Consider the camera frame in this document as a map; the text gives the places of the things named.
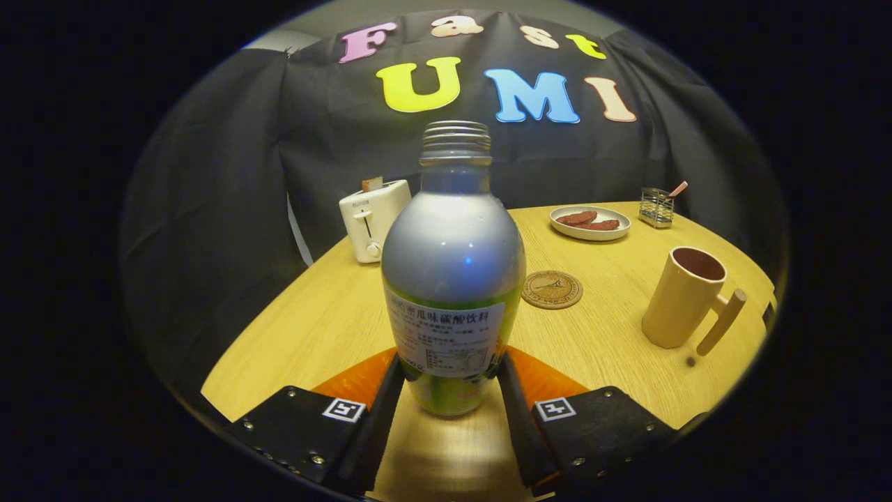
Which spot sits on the silver green juice bottle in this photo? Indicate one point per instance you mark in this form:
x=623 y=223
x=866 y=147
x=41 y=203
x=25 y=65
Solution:
x=453 y=251

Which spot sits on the round cork coaster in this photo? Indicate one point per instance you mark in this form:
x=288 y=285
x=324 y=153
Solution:
x=552 y=289

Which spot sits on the toast slice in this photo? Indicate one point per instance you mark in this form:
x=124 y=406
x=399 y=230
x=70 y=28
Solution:
x=372 y=184

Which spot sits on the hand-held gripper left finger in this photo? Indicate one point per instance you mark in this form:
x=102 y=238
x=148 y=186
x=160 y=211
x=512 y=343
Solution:
x=376 y=432

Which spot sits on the white round plate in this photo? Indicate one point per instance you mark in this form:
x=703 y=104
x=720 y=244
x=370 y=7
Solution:
x=589 y=235

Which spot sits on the pink stick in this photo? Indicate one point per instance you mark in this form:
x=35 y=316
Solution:
x=678 y=188

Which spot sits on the brown food piece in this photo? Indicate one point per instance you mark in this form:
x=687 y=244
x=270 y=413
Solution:
x=575 y=217
x=601 y=225

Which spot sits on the wooden table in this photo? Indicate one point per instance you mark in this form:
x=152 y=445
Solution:
x=592 y=348

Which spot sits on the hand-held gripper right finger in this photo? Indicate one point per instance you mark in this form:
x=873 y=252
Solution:
x=519 y=432

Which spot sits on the white toaster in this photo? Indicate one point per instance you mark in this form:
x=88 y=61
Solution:
x=369 y=223

